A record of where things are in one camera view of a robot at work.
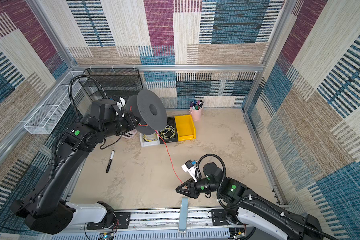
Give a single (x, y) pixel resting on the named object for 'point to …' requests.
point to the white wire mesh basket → (43, 121)
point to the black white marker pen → (110, 160)
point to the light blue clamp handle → (183, 214)
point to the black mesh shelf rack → (123, 82)
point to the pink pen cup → (196, 114)
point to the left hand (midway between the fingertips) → (141, 116)
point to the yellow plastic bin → (185, 127)
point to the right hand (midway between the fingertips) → (179, 193)
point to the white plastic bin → (149, 143)
